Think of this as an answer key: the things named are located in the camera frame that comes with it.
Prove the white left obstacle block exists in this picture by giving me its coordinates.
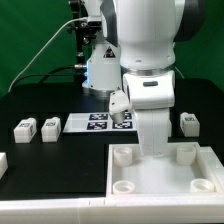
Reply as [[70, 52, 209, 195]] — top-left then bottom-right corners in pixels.
[[0, 153, 8, 179]]

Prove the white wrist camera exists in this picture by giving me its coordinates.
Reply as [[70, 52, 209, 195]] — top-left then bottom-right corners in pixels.
[[109, 90, 131, 124]]

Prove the white square tabletop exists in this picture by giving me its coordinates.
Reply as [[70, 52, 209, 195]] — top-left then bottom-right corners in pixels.
[[106, 142, 224, 197]]

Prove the white marker sheet with tags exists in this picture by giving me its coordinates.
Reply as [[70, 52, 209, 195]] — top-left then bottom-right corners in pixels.
[[63, 112, 136, 133]]

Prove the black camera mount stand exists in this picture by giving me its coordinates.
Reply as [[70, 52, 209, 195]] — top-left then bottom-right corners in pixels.
[[68, 0, 94, 82]]

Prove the black cable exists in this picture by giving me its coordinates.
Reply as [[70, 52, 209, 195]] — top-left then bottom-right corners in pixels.
[[13, 65, 88, 88]]

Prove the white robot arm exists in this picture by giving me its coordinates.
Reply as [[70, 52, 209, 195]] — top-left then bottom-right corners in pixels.
[[82, 0, 206, 156]]

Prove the white cable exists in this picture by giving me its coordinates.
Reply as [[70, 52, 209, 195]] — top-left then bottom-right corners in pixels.
[[7, 17, 88, 93]]

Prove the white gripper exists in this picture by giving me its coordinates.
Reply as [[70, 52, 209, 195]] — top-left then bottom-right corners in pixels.
[[123, 71, 175, 156]]

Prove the white front wall rail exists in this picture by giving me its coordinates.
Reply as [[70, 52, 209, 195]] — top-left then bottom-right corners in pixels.
[[0, 198, 224, 224]]

